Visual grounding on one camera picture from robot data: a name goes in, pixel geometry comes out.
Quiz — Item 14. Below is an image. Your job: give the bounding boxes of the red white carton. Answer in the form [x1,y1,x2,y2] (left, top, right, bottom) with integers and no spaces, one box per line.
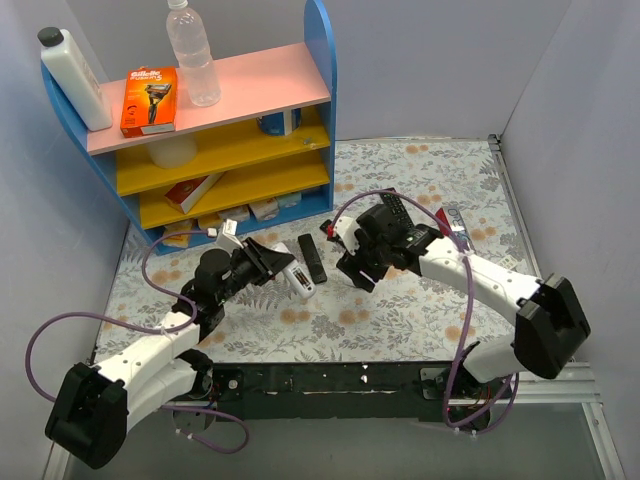
[164,172,223,214]

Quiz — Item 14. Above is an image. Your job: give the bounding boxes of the small white remote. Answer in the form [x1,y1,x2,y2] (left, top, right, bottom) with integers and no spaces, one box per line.
[498,255,519,270]

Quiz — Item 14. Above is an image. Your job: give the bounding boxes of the red toothpaste box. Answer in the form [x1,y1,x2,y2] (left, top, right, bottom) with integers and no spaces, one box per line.
[436,206,469,241]

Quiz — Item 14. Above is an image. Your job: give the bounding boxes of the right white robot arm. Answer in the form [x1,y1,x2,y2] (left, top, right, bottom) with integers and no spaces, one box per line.
[331,204,591,398]

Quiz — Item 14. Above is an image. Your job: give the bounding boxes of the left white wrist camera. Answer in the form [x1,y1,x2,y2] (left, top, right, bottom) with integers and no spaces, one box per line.
[206,219,244,255]

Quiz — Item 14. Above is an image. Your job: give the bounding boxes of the blue white can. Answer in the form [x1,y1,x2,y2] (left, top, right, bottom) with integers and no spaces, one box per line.
[257,108,301,137]

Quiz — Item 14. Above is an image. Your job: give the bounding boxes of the white jar on shelf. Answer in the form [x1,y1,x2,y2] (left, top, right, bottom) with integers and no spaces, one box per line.
[146,135,198,169]

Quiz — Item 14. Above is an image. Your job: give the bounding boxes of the white bottle black cap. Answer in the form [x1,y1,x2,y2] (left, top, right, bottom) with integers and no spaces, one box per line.
[37,26,113,131]

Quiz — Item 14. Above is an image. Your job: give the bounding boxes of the clear plastic water bottle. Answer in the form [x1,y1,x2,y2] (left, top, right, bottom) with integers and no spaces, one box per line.
[166,0,221,107]

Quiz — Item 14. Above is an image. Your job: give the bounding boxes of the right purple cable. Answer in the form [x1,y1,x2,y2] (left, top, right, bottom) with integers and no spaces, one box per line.
[330,189,519,429]

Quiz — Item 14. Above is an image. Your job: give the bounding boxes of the large black remote control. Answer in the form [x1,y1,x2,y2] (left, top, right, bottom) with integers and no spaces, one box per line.
[379,187,414,229]

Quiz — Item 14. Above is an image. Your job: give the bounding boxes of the orange razor box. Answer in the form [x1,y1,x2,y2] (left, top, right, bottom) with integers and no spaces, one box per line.
[120,67,178,138]

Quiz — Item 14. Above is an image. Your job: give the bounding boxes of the short black remote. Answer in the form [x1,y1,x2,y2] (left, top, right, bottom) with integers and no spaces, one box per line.
[298,234,327,284]

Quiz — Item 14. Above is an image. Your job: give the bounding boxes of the blue pink yellow shelf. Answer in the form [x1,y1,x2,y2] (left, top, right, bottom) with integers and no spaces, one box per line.
[43,1,338,244]

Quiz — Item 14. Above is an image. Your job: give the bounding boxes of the white soap boxes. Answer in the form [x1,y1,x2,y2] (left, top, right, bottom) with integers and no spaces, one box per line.
[197,192,302,230]

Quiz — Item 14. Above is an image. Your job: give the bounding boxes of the yellow box bottom shelf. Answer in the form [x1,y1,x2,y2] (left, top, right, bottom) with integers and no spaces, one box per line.
[161,224,194,249]

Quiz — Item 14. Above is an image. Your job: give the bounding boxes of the slim black remote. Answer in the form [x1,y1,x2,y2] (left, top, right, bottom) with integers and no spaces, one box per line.
[320,220,331,234]

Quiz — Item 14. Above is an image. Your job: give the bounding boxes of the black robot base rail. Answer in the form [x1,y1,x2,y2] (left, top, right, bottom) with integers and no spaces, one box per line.
[164,349,501,426]

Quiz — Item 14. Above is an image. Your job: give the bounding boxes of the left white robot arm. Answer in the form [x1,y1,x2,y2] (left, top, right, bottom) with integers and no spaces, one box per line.
[45,239,295,469]

